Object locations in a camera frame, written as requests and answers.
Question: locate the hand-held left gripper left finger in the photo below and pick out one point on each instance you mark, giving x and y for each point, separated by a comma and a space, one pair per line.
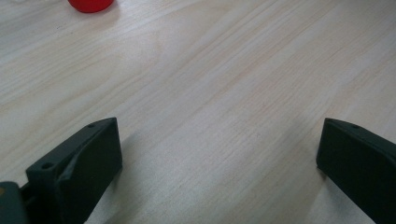
84, 168

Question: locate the red round object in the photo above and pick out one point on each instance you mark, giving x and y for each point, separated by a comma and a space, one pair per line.
90, 4

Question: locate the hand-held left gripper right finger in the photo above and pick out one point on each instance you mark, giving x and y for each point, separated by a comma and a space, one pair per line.
358, 161

